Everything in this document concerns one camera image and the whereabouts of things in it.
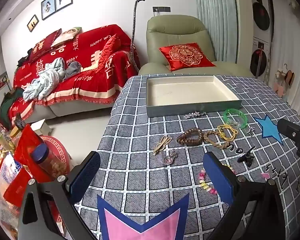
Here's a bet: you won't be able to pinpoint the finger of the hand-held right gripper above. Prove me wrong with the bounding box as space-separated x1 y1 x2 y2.
277 118 300 161

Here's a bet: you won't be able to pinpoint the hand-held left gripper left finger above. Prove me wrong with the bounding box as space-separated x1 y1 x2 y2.
17 151 102 240

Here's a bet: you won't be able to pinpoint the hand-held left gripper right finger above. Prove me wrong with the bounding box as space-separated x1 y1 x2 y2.
202 151 287 240

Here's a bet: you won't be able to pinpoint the black claw hair clip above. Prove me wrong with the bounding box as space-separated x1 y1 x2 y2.
237 145 256 167

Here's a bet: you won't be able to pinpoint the yellow beaded hair tie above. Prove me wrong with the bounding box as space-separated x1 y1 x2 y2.
217 124 239 139

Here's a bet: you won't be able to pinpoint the brown spiral hair tie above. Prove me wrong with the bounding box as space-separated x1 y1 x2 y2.
176 128 203 146

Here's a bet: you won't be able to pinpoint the silver heart pendant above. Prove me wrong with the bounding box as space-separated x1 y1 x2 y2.
162 149 178 166

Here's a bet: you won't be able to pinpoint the green translucent bangle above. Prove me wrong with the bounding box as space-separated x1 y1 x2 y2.
223 108 248 128

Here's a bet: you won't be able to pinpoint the gold hair clip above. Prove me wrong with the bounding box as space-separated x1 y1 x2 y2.
152 135 172 155

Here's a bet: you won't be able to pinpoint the silver star hair clip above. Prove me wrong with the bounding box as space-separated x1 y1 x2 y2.
184 111 207 119

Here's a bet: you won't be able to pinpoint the grey tray box cream lining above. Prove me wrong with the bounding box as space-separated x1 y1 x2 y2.
146 74 242 118

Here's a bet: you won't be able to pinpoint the red round box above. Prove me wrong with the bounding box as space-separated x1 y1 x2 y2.
40 135 73 171

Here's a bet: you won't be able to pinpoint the pink slippers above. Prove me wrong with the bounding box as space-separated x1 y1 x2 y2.
275 84 288 97

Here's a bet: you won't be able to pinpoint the blue lid jar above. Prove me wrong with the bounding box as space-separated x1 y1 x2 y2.
30 144 68 181

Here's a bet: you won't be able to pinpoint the brown slippers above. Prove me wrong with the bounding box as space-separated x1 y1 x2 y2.
284 71 295 85

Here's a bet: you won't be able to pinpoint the white box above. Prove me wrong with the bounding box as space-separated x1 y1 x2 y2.
29 119 53 137

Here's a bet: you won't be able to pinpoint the grey sofa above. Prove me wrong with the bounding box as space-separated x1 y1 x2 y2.
27 97 117 122

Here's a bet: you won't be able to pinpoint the red gift bag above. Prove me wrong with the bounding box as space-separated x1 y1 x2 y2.
14 124 50 173

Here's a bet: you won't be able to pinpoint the grey checked tablecloth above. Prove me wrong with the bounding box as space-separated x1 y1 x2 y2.
74 74 300 240

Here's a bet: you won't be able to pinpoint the red packet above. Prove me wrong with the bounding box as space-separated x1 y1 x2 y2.
2 167 28 201

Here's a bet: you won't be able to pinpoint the white washing machine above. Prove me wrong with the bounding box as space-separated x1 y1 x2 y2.
250 39 273 78

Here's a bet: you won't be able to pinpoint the light blue clothes pile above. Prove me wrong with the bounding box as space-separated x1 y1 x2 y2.
22 57 67 102

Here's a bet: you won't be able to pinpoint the grey garment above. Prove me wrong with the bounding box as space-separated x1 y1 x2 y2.
62 61 82 81

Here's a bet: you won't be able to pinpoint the dark green cloth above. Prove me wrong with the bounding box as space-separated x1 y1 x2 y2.
0 92 24 131

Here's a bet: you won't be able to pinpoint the white dryer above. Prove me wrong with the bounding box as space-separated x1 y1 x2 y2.
251 0 274 40

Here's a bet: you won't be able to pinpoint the plain red pillow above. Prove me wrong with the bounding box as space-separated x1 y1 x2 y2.
95 34 122 74

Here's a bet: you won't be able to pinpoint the red embroidered cushion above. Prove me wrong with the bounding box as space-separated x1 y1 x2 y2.
159 42 217 72

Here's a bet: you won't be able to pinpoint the red lettered pillow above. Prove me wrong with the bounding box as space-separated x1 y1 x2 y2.
29 29 63 62

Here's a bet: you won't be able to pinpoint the pale green curtain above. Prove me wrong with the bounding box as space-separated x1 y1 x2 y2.
194 0 238 63

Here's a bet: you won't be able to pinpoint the photo print pillow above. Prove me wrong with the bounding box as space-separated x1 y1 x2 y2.
51 26 82 47

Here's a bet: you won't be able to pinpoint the phone stand pole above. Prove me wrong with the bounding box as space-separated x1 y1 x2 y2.
129 0 147 71

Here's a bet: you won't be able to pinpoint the green leather armchair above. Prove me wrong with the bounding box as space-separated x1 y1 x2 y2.
138 15 253 77

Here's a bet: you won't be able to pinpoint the pastel bead bracelet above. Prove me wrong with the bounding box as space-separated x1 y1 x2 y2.
198 164 235 195

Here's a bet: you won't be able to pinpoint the braided rope bracelet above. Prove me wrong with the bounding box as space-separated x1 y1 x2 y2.
203 129 231 150

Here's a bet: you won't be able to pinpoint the red mop handle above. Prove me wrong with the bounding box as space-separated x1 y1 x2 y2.
255 49 263 78

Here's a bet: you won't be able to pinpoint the small photo frame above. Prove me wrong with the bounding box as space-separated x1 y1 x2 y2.
27 14 39 32

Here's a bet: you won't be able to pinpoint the blue portrait photo frame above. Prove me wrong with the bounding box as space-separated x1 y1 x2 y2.
41 0 57 20

